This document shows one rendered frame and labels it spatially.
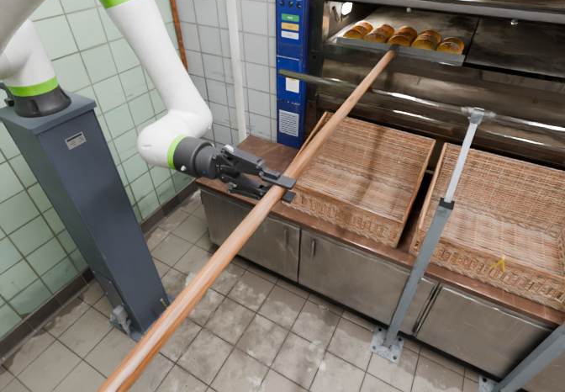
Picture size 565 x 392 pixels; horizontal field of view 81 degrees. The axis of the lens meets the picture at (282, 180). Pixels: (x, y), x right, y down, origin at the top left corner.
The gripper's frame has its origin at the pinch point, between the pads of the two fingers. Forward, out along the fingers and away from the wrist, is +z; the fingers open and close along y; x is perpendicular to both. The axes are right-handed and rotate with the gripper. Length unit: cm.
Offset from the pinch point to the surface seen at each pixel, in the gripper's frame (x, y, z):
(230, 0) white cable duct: -101, -12, -82
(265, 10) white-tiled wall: -103, -9, -63
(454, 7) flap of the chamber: -86, -22, 20
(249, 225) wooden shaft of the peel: 13.7, -1.2, 0.9
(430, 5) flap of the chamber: -86, -22, 12
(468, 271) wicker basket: -51, 58, 54
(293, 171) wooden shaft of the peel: -4.8, -1.4, 0.9
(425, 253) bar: -41, 47, 37
